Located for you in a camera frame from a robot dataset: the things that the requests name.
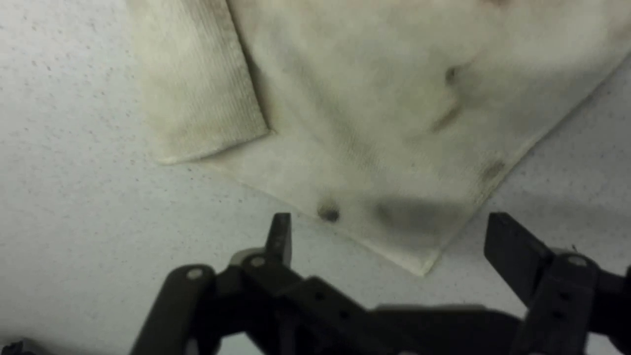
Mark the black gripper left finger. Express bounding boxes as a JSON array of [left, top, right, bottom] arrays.
[[130, 212, 370, 355]]

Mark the cream white cloth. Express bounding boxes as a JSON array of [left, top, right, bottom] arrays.
[[124, 0, 631, 277]]

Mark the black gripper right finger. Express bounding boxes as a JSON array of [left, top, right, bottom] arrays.
[[483, 214, 631, 355]]

